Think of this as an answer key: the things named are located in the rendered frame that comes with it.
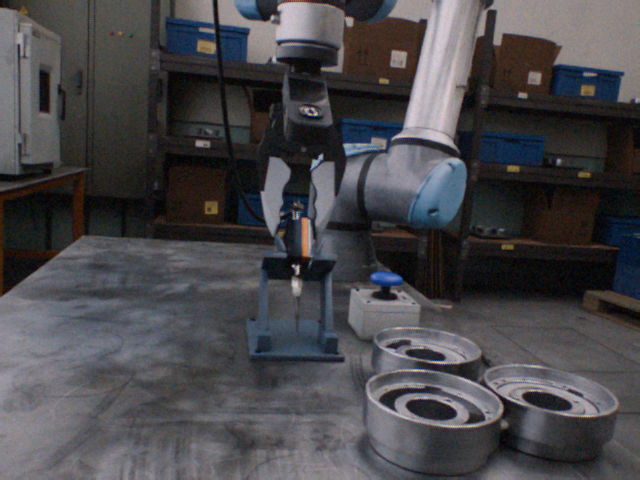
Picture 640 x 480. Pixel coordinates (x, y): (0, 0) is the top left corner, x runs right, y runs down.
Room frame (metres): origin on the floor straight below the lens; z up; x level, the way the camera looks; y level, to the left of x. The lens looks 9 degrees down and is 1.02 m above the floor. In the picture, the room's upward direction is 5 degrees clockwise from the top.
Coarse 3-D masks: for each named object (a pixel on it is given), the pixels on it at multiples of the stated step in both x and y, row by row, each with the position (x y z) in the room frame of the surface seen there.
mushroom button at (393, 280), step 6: (372, 276) 0.71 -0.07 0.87; (378, 276) 0.71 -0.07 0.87; (384, 276) 0.71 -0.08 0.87; (390, 276) 0.71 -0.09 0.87; (396, 276) 0.71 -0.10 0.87; (372, 282) 0.71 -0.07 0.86; (378, 282) 0.70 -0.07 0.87; (384, 282) 0.70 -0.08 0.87; (390, 282) 0.70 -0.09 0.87; (396, 282) 0.70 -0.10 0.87; (402, 282) 0.71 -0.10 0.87; (384, 288) 0.71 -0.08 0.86; (384, 294) 0.71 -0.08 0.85
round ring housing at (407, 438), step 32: (384, 384) 0.47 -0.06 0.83; (416, 384) 0.48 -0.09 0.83; (448, 384) 0.48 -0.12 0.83; (384, 416) 0.40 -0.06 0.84; (416, 416) 0.42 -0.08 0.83; (448, 416) 0.45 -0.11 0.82; (384, 448) 0.41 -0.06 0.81; (416, 448) 0.39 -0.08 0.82; (448, 448) 0.38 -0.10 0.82; (480, 448) 0.39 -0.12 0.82
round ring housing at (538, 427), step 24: (504, 384) 0.50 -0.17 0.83; (552, 384) 0.51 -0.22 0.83; (576, 384) 0.50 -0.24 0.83; (504, 408) 0.44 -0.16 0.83; (528, 408) 0.43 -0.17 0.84; (552, 408) 0.49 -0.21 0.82; (576, 408) 0.46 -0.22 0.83; (600, 408) 0.47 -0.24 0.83; (504, 432) 0.45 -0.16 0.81; (528, 432) 0.43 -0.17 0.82; (552, 432) 0.42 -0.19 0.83; (576, 432) 0.42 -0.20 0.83; (600, 432) 0.43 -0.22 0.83; (552, 456) 0.43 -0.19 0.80; (576, 456) 0.43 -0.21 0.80
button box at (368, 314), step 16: (352, 304) 0.73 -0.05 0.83; (368, 304) 0.68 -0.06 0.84; (384, 304) 0.68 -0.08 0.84; (400, 304) 0.69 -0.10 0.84; (416, 304) 0.70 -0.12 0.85; (352, 320) 0.73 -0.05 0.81; (368, 320) 0.68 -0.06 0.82; (384, 320) 0.68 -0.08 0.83; (400, 320) 0.69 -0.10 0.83; (416, 320) 0.69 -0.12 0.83; (368, 336) 0.68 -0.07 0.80
